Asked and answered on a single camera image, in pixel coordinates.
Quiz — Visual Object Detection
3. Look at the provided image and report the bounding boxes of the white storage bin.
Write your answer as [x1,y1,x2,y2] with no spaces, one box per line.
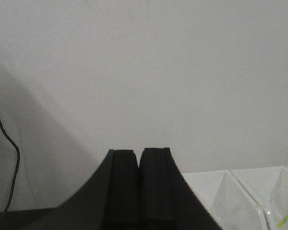
[182,170,269,230]
[231,166,288,230]

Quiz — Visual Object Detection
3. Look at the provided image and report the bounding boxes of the left white storage bin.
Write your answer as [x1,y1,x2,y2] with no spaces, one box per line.
[182,170,269,230]

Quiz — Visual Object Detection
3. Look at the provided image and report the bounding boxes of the yellow green stirrers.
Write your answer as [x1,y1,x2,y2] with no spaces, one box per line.
[276,213,288,228]

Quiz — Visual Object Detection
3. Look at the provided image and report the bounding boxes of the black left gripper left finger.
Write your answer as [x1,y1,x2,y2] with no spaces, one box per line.
[62,149,138,230]

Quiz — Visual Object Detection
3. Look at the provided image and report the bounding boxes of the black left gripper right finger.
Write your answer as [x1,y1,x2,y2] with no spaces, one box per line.
[139,148,221,230]

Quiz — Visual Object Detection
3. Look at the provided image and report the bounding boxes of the middle white storage bin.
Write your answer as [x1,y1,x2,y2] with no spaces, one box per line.
[231,166,288,230]

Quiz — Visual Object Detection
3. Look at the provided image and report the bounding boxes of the black power cable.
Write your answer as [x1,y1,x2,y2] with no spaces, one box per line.
[0,92,20,214]

